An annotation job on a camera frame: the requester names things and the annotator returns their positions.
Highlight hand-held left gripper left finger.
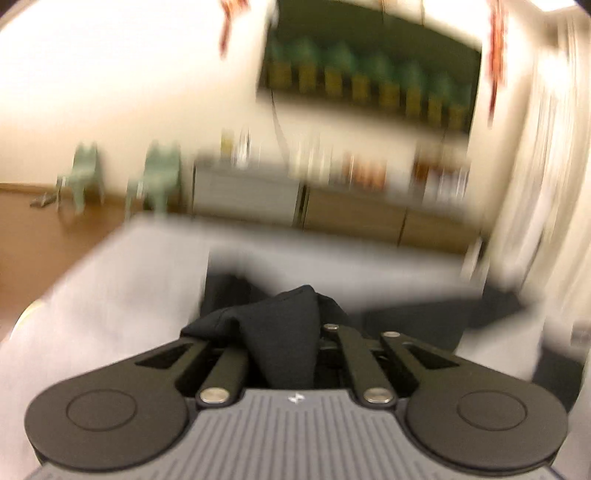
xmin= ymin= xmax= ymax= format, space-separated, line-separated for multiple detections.
xmin=111 ymin=336 xmax=252 ymax=409

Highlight dark green wall painting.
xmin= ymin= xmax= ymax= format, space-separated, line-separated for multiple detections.
xmin=256 ymin=0 xmax=483 ymax=137

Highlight clear glass jars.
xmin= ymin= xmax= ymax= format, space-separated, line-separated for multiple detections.
xmin=290 ymin=137 xmax=334 ymax=182

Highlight green plastic chair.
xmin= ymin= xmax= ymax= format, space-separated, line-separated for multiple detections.
xmin=124 ymin=141 xmax=183 ymax=217
xmin=55 ymin=141 xmax=105 ymax=215

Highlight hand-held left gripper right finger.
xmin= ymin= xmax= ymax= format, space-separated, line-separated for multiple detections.
xmin=321 ymin=323 xmax=481 ymax=409

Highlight clear drinking glass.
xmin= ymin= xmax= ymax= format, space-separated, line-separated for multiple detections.
xmin=235 ymin=131 xmax=254 ymax=167

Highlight wooden box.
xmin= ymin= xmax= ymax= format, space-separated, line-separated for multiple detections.
xmin=412 ymin=142 xmax=471 ymax=185

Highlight black pants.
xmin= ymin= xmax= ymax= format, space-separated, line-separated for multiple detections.
xmin=180 ymin=272 xmax=536 ymax=391

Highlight white box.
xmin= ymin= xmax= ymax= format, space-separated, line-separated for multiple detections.
xmin=421 ymin=175 xmax=468 ymax=205

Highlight red wall decoration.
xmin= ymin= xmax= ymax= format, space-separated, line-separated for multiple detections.
xmin=217 ymin=0 xmax=252 ymax=58
xmin=485 ymin=0 xmax=511 ymax=127

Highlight long sideboard cabinet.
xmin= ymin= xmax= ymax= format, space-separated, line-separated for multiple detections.
xmin=191 ymin=157 xmax=485 ymax=254

